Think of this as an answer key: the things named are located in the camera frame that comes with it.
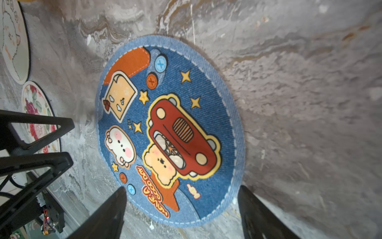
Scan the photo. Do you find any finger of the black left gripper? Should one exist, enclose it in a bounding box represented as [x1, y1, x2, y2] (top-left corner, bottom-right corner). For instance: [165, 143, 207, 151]
[1, 110, 75, 151]
[1, 152, 73, 230]

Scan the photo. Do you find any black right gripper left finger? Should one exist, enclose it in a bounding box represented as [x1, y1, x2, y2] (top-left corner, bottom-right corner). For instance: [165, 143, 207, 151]
[69, 187, 127, 239]

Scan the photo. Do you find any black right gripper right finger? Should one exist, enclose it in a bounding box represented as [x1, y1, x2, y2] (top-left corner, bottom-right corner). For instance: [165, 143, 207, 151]
[238, 185, 299, 239]

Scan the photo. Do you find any blue bear car coaster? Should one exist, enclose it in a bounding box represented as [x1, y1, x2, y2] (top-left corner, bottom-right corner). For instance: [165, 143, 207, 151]
[95, 35, 246, 228]

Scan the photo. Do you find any floral rose round coaster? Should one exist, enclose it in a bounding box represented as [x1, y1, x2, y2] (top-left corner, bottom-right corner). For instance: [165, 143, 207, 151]
[21, 81, 62, 177]

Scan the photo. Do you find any white bear green coaster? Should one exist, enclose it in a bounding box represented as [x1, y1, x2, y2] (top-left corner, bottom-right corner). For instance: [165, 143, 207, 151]
[1, 0, 30, 85]

